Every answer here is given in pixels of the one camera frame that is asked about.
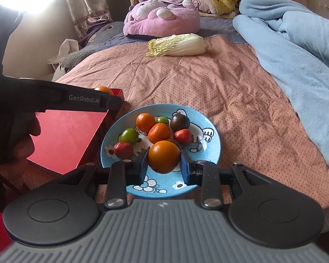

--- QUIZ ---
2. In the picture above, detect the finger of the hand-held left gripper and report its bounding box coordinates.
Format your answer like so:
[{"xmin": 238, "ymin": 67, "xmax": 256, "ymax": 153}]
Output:
[{"xmin": 107, "ymin": 95, "xmax": 125, "ymax": 119}]

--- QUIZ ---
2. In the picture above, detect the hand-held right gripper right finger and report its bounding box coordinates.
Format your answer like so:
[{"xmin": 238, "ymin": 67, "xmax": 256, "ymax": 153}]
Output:
[{"xmin": 180, "ymin": 151, "xmax": 275, "ymax": 209}]

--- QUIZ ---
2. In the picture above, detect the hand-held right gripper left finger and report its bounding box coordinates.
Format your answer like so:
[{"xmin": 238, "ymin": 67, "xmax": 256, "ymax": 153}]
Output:
[{"xmin": 56, "ymin": 147, "xmax": 150, "ymax": 209}]

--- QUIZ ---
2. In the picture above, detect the orange tomato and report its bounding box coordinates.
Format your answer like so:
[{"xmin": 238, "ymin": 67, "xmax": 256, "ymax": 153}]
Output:
[
  {"xmin": 94, "ymin": 86, "xmax": 114, "ymax": 96},
  {"xmin": 136, "ymin": 113, "xmax": 156, "ymax": 134},
  {"xmin": 148, "ymin": 140, "xmax": 180, "ymax": 174}
]

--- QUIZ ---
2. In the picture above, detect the blue cartoon-print plate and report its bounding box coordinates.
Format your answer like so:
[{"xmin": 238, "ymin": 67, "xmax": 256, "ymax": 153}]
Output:
[{"xmin": 100, "ymin": 103, "xmax": 222, "ymax": 199}]

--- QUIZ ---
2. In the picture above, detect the red tomato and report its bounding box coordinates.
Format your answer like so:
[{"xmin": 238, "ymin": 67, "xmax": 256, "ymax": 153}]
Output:
[
  {"xmin": 173, "ymin": 129, "xmax": 193, "ymax": 146},
  {"xmin": 113, "ymin": 142, "xmax": 134, "ymax": 160}
]

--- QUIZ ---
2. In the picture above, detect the large orange-red tomato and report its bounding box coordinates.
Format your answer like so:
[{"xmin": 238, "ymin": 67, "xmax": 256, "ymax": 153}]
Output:
[{"xmin": 148, "ymin": 123, "xmax": 171, "ymax": 144}]

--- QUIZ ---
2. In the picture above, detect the red tray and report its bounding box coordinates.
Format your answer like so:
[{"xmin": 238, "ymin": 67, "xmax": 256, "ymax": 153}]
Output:
[{"xmin": 26, "ymin": 88, "xmax": 125, "ymax": 175}]

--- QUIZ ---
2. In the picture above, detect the person's left hand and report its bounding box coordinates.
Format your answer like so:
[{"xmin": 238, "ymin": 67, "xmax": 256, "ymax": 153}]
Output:
[{"xmin": 0, "ymin": 114, "xmax": 41, "ymax": 195}]

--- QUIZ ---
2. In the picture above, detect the white tote bag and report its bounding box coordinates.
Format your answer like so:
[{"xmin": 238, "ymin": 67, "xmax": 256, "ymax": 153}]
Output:
[{"xmin": 47, "ymin": 39, "xmax": 80, "ymax": 82}]

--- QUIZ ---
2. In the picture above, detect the purple patterned cloth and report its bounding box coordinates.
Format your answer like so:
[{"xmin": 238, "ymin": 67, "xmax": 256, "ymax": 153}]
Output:
[{"xmin": 78, "ymin": 19, "xmax": 113, "ymax": 47}]

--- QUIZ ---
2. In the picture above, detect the large grey plush toy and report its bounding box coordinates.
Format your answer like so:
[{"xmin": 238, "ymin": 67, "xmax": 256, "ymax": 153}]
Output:
[{"xmin": 61, "ymin": 20, "xmax": 127, "ymax": 69}]

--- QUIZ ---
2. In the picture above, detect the napa cabbage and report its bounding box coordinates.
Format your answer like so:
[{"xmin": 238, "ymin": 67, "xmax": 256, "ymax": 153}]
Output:
[{"xmin": 146, "ymin": 33, "xmax": 206, "ymax": 57}]

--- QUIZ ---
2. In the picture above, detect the pink dotted bedspread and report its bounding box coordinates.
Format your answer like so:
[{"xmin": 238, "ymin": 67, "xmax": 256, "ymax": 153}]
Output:
[{"xmin": 23, "ymin": 36, "xmax": 329, "ymax": 209}]

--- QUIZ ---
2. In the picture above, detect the pink plush rabbit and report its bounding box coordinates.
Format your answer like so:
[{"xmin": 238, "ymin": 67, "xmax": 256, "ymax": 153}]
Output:
[{"xmin": 123, "ymin": 0, "xmax": 201, "ymax": 39}]

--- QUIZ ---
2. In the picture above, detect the patterned beige curtain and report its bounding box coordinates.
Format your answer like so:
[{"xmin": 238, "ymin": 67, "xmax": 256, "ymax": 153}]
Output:
[{"xmin": 63, "ymin": 0, "xmax": 113, "ymax": 40}]

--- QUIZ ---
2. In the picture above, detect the grey-blue blanket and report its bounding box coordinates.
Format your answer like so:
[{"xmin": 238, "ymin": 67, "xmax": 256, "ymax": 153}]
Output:
[{"xmin": 79, "ymin": 15, "xmax": 249, "ymax": 52}]

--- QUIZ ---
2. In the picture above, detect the light blue blanket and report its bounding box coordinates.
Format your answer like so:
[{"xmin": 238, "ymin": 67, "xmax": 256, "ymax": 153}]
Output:
[{"xmin": 232, "ymin": 0, "xmax": 329, "ymax": 181}]

